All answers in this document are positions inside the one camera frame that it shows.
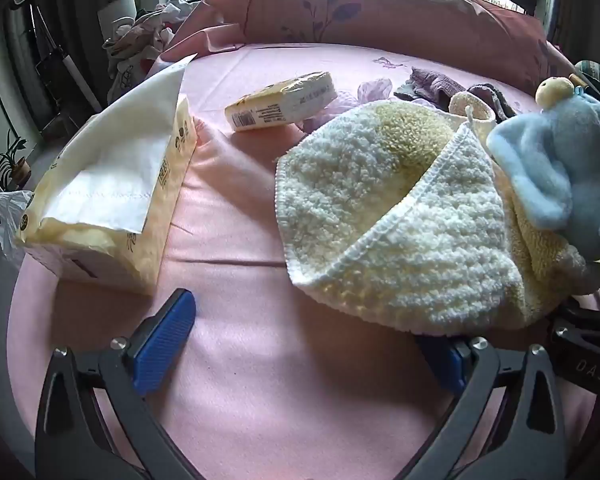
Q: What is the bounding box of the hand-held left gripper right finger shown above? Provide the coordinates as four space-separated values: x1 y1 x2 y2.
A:
415 332 568 480

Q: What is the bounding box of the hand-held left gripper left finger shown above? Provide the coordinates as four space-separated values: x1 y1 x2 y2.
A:
35 287 201 480

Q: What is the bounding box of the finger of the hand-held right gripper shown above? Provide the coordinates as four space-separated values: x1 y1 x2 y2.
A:
560 300 600 333

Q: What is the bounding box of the blue plush elephant toy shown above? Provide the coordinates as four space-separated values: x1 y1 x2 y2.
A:
486 76 600 261

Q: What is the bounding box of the cream fluffy towel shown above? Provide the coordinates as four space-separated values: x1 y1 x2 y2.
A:
275 91 600 336

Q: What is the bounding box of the small yellow tissue pack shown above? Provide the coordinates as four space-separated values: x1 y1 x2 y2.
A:
224 71 338 133

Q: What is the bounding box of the purple cloth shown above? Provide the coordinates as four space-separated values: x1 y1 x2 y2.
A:
395 66 461 103

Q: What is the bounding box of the purple mesh bath pouf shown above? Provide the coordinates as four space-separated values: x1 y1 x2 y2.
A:
300 77 396 133

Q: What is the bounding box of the large yellow tissue pack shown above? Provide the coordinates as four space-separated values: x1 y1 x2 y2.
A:
12 52 201 295

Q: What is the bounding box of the white plastic bag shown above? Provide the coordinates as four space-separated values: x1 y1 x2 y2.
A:
0 190 36 266

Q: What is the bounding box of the potted plant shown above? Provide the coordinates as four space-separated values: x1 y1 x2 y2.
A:
0 130 33 186

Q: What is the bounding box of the dark grey cloth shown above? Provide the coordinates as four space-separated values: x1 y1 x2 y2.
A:
467 82 521 122

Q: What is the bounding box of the black upright appliance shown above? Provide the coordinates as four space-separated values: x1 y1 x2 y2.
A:
30 5 88 113

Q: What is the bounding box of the pile of clothes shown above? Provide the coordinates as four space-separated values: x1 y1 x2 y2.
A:
102 0 201 103

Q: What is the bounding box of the white lampshade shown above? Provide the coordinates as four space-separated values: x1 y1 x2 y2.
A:
98 0 138 43

